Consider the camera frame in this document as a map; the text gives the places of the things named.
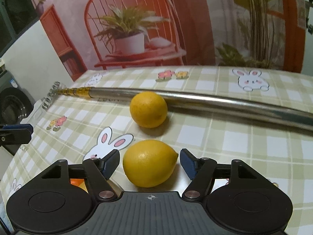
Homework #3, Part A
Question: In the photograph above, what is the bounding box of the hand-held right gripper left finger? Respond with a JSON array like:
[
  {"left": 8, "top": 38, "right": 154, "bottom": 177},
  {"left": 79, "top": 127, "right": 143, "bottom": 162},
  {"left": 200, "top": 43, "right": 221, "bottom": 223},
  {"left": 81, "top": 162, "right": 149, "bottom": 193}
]
[{"left": 40, "top": 149, "right": 121, "bottom": 200}]

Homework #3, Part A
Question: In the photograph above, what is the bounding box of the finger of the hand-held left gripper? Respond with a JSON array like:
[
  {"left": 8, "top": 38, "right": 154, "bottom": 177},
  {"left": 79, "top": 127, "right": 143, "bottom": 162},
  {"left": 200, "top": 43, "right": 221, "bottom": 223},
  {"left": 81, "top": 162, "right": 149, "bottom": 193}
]
[{"left": 0, "top": 124, "right": 34, "bottom": 146}]

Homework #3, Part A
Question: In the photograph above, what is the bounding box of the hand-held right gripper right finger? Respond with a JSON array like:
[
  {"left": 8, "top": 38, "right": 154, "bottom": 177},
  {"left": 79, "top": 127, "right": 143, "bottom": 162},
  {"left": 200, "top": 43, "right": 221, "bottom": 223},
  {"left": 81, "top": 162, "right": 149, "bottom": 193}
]
[{"left": 179, "top": 148, "right": 273, "bottom": 200}]

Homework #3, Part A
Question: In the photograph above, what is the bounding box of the yellow lemon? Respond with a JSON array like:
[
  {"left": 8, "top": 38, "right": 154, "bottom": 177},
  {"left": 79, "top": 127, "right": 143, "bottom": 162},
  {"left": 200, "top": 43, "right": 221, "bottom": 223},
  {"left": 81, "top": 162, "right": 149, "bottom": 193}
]
[
  {"left": 123, "top": 139, "right": 179, "bottom": 188},
  {"left": 130, "top": 91, "right": 168, "bottom": 128}
]

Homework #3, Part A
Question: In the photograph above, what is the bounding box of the orange with stem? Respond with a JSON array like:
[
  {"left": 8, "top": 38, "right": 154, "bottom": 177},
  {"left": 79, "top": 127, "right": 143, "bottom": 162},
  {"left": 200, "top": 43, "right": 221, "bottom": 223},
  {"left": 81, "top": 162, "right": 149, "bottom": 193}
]
[{"left": 70, "top": 177, "right": 86, "bottom": 189}]

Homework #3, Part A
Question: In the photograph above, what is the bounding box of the grey washing machine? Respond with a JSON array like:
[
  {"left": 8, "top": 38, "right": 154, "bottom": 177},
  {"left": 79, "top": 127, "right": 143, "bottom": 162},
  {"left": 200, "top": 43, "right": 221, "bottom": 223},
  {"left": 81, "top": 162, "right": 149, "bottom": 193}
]
[{"left": 0, "top": 68, "right": 37, "bottom": 156}]

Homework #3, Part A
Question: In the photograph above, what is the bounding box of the checked rabbit print tablecloth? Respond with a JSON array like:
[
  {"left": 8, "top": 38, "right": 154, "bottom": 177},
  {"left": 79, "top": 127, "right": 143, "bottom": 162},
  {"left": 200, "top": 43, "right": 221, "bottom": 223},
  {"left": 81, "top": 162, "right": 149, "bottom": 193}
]
[{"left": 0, "top": 65, "right": 313, "bottom": 235}]

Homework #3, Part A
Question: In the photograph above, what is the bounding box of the metal pole with gold bands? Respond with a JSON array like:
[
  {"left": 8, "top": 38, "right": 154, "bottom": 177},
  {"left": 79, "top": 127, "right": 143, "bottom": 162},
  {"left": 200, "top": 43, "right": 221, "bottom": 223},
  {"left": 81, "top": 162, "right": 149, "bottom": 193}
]
[{"left": 41, "top": 81, "right": 313, "bottom": 138}]

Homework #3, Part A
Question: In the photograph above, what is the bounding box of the dark window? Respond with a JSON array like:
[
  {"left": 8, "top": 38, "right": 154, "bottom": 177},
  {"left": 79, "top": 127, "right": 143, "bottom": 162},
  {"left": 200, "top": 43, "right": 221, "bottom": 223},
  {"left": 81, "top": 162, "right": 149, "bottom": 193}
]
[{"left": 0, "top": 0, "right": 40, "bottom": 52}]

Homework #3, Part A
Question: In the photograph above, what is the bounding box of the printed plant backdrop cloth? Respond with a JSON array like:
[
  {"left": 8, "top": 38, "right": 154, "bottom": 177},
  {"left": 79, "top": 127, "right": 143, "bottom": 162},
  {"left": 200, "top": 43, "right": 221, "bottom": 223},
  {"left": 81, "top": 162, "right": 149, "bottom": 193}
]
[{"left": 24, "top": 0, "right": 307, "bottom": 82}]

